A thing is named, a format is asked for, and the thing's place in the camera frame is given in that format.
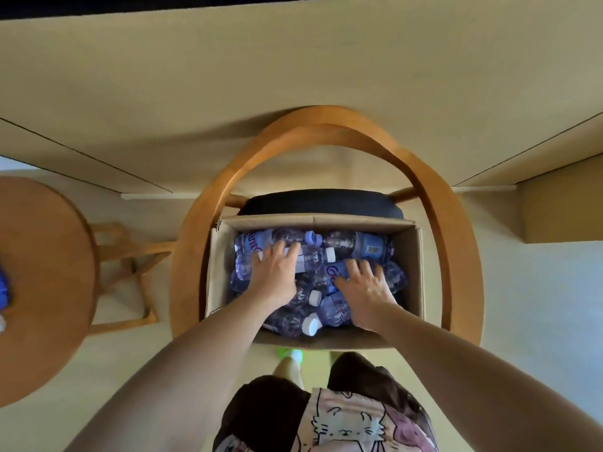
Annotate person's leg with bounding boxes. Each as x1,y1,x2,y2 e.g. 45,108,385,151
272,357,306,392

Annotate person's left forearm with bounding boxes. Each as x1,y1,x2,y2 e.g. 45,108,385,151
65,296,296,452

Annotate person's left hand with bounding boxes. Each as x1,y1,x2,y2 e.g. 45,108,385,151
245,242,302,308

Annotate brown cardboard box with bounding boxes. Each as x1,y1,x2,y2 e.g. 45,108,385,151
204,213,426,350

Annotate person's right forearm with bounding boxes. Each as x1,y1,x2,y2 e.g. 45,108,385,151
357,303,603,452

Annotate wooden round-back chair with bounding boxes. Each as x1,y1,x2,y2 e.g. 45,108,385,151
169,105,486,350

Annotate round wooden side table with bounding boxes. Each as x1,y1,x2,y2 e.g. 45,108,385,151
0,176,174,410

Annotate pile of plastic water bottles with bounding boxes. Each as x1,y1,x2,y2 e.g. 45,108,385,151
229,228,408,337

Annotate person's right hand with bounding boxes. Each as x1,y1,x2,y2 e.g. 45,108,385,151
334,259,401,333

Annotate black chair seat cushion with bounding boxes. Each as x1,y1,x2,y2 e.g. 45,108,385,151
237,188,406,221

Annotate pink cat-print shirt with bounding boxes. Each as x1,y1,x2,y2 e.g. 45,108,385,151
213,387,440,452

